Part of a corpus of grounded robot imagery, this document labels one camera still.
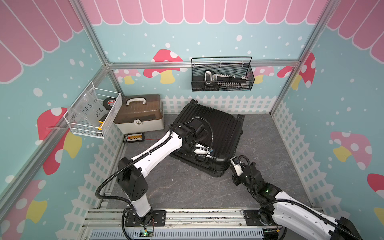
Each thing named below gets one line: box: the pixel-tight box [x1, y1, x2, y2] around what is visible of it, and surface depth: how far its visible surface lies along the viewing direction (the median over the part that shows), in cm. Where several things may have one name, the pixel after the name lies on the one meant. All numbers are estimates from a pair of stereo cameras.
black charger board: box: [123, 132, 146, 144], surface depth 107 cm
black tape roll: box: [103, 97, 117, 110], surface depth 81 cm
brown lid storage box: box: [113, 94, 165, 134], surface depth 101 cm
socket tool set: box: [204, 70, 247, 89], surface depth 91 cm
